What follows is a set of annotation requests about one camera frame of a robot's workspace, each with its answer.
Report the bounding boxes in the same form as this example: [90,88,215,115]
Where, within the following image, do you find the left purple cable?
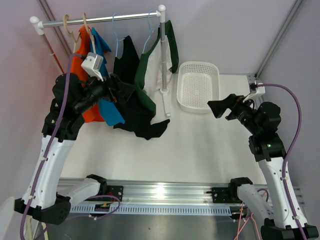
[19,52,87,240]

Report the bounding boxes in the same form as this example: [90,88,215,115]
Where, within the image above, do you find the pink wire hanger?
[234,202,262,240]

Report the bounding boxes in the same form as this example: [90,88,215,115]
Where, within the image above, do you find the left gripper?
[74,68,136,114]

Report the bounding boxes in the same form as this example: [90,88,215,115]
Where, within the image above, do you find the beige hanger on floor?
[24,216,49,240]

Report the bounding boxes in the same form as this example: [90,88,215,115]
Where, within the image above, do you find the beige hanger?
[82,12,97,54]
[24,216,49,240]
[62,14,81,53]

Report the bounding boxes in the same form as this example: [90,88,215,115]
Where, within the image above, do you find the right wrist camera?
[243,83,266,102]

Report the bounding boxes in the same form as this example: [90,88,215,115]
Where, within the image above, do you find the white cable duct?
[70,203,232,217]

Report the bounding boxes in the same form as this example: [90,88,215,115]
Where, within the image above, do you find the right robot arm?
[207,94,319,240]

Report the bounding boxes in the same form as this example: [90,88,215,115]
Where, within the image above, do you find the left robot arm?
[14,73,136,225]

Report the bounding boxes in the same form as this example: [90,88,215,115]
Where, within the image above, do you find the orange t shirt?
[70,26,104,123]

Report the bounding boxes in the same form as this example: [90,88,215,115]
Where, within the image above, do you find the white laundry basket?
[176,61,220,114]

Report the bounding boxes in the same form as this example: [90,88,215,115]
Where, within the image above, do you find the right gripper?
[207,93,261,136]

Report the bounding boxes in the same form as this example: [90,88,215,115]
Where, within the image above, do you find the light blue wire hanger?
[111,13,125,58]
[142,10,155,54]

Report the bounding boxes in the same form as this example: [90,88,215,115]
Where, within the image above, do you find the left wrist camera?
[81,52,104,82]

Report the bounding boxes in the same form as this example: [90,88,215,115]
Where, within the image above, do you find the red pole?
[42,34,65,75]

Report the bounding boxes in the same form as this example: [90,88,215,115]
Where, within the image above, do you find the clothes rack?
[29,4,171,117]

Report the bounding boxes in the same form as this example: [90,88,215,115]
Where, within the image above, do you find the blue t shirt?
[91,27,125,127]

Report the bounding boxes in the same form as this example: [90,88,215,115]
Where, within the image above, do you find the black t shirt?
[113,35,170,140]

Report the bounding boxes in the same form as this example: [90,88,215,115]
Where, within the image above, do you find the aluminium rail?
[56,177,306,206]

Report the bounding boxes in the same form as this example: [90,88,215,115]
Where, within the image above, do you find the green white t shirt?
[134,20,179,118]

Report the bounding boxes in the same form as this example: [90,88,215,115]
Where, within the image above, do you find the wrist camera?
[81,52,104,82]
[243,83,266,102]

